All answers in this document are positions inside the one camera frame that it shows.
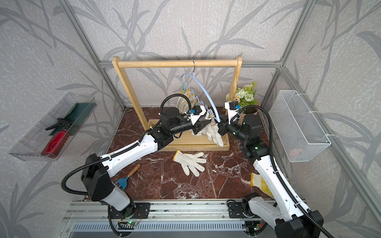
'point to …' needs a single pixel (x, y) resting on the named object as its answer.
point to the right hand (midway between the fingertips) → (213, 115)
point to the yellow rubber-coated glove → (257, 181)
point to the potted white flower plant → (249, 103)
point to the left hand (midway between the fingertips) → (209, 116)
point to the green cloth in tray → (76, 116)
